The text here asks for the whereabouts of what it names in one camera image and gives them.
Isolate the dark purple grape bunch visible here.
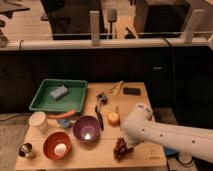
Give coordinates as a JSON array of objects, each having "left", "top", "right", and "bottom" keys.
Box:
[{"left": 113, "top": 137, "right": 134, "bottom": 160}]

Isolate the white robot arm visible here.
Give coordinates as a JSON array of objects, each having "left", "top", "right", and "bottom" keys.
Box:
[{"left": 121, "top": 103, "right": 213, "bottom": 163}]

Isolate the yellow banana peel toy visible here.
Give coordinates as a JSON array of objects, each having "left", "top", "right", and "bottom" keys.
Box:
[{"left": 108, "top": 81, "right": 123, "bottom": 96}]

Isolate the yellow round fruit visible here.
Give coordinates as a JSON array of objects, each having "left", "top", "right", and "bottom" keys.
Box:
[{"left": 107, "top": 108, "right": 120, "bottom": 126}]

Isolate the orange carrot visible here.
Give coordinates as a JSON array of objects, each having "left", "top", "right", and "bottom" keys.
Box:
[{"left": 47, "top": 110, "right": 76, "bottom": 120}]

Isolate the purple bowl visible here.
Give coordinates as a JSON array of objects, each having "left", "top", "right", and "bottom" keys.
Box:
[{"left": 73, "top": 115, "right": 100, "bottom": 142}]

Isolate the blue toy object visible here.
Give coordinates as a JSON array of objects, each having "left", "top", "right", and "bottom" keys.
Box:
[{"left": 57, "top": 118, "right": 77, "bottom": 129}]

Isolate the green plastic tray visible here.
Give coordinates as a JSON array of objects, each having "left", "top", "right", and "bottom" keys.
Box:
[{"left": 29, "top": 79, "right": 87, "bottom": 113}]

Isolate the white ceramic cup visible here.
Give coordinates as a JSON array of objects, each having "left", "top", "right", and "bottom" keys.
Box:
[{"left": 29, "top": 111, "right": 48, "bottom": 133}]

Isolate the red bowl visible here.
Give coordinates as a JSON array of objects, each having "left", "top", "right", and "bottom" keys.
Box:
[{"left": 43, "top": 132, "right": 72, "bottom": 160}]

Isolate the white egg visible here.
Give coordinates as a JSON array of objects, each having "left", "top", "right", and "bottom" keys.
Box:
[{"left": 54, "top": 143, "right": 66, "bottom": 155}]

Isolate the blue object under table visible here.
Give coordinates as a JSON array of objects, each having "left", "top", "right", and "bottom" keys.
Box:
[{"left": 163, "top": 147, "right": 178, "bottom": 156}]

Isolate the black handled kitchen tool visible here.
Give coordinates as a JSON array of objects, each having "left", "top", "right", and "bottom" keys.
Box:
[{"left": 95, "top": 93, "right": 108, "bottom": 130}]

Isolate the black cable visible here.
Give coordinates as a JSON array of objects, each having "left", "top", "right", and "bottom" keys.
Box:
[{"left": 161, "top": 36, "right": 181, "bottom": 116}]

